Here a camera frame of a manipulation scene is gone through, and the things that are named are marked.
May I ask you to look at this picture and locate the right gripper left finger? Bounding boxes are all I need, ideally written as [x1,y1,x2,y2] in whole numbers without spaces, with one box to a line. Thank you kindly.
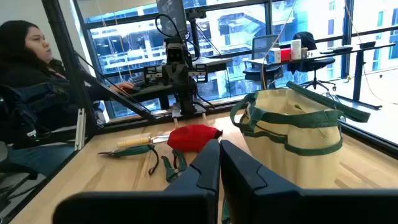
[52,139,221,224]

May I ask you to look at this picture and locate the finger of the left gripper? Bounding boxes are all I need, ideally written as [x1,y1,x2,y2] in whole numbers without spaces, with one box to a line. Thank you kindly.
[164,70,178,91]
[177,70,191,91]

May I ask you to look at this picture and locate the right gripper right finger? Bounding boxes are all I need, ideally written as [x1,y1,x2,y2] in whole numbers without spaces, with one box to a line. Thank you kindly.
[220,139,398,224]

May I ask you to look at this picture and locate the beige green-trimmed gardening bag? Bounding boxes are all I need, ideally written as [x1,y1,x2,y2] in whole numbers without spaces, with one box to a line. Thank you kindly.
[229,80,371,190]

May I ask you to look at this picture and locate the dark green hand pruner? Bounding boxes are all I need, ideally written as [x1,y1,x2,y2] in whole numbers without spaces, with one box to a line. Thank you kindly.
[221,198,232,224]

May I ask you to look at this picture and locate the wooden-handled metal trowel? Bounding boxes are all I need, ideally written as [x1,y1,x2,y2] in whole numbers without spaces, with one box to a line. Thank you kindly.
[116,134,170,148]

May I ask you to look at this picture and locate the black keyboard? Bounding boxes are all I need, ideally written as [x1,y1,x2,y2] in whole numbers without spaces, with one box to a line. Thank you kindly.
[126,73,149,94]

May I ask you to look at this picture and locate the black operator desk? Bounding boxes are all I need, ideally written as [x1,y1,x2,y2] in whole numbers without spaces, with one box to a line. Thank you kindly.
[123,57,234,110]

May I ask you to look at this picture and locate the person's hand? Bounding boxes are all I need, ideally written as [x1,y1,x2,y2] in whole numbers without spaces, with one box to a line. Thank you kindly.
[108,81,135,94]

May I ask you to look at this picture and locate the grey mesh office chair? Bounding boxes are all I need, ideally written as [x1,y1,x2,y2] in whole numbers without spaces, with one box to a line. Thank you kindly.
[242,34,284,90]

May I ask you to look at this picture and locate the blue white canister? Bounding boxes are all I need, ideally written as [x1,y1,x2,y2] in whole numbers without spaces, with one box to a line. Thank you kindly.
[267,47,282,65]

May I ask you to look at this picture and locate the person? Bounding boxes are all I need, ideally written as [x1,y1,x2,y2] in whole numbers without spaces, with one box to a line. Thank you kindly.
[0,19,135,177]

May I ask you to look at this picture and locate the black office chair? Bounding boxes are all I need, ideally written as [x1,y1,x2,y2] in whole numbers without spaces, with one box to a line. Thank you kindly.
[287,30,337,93]

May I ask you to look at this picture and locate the long black desk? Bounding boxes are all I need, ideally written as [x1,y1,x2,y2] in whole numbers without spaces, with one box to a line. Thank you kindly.
[247,42,396,110]

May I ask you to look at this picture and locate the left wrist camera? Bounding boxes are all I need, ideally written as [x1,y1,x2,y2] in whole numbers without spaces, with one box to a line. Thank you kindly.
[165,42,187,65]

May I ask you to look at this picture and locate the green shears with black strap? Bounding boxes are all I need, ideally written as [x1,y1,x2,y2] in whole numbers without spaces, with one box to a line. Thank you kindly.
[97,144,160,176]

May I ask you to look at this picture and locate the silver aluminium bracket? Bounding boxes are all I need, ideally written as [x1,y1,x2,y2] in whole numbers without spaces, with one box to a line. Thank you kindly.
[73,108,86,151]

